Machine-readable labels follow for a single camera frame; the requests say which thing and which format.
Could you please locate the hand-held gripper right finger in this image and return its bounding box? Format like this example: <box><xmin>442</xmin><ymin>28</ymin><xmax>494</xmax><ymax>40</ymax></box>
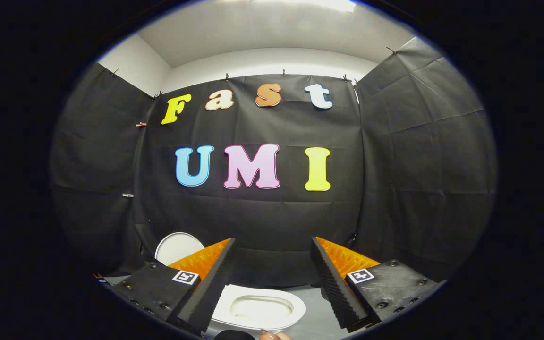
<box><xmin>310</xmin><ymin>237</ymin><xmax>442</xmax><ymax>331</ymax></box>

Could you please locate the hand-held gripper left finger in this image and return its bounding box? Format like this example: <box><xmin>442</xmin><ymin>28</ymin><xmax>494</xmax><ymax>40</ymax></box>
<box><xmin>111</xmin><ymin>238</ymin><xmax>236</xmax><ymax>337</ymax></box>

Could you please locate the black backdrop cloth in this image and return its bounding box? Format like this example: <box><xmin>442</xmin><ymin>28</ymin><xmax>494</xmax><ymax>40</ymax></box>
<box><xmin>50</xmin><ymin>37</ymin><xmax>497</xmax><ymax>289</ymax></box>

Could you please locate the ceiling light panel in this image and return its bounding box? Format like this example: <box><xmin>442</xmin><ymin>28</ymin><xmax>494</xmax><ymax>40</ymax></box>
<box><xmin>248</xmin><ymin>0</ymin><xmax>357</xmax><ymax>13</ymax></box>

